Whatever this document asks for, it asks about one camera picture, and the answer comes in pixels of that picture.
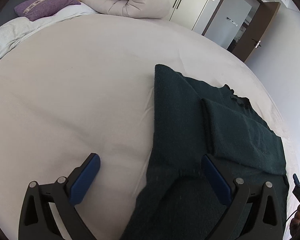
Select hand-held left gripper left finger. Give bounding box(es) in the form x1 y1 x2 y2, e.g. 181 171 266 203
18 153 101 240

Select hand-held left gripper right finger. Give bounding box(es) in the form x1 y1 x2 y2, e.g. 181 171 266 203
201 153 285 240

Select dark green sweater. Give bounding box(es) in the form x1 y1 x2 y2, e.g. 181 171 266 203
120 64 290 240

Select bed with white sheet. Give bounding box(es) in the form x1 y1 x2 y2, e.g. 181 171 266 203
0 13 300 240

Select brown wooden door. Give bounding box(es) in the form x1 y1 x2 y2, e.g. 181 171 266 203
236 2 281 63

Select purple patterned pillow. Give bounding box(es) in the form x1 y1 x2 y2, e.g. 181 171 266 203
14 0 82 22

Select white wardrobe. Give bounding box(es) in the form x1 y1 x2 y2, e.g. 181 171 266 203
168 0 219 32

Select folded beige duvet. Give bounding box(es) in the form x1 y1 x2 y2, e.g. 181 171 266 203
76 0 171 20

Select small wall control panel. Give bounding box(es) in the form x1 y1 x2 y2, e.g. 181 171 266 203
225 16 239 27

